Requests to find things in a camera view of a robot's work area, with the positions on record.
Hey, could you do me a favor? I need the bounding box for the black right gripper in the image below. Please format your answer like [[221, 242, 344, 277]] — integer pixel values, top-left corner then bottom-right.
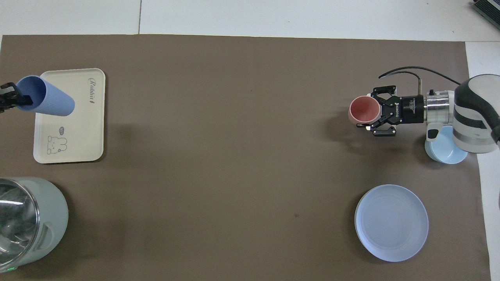
[[367, 85, 427, 137]]

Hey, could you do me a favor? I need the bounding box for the pink cup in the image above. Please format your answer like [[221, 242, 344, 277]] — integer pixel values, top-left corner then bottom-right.
[[348, 96, 382, 126]]

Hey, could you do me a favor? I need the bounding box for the blue ribbed cup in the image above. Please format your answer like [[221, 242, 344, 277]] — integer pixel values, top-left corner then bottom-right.
[[16, 75, 76, 117]]

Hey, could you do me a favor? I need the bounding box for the cream tray with bear print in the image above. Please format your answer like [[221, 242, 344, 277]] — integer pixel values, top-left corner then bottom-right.
[[33, 68, 106, 164]]

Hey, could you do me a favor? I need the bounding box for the light blue bowl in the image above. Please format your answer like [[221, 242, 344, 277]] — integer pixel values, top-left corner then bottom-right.
[[424, 125, 468, 165]]

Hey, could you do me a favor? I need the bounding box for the blue plastic plate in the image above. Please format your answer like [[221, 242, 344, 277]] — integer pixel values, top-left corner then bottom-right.
[[354, 184, 429, 263]]

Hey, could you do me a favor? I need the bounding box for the pale green cooking pot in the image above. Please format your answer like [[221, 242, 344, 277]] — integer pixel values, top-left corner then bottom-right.
[[0, 177, 69, 273]]

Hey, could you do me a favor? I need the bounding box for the grey laptop device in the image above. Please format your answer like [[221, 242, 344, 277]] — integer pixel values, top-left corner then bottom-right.
[[470, 0, 500, 21]]

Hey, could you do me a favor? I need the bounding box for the brown table mat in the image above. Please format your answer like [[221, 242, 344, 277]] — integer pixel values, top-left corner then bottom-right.
[[0, 34, 491, 281]]

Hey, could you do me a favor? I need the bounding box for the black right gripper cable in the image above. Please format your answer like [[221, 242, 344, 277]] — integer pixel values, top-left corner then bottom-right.
[[378, 66, 462, 95]]

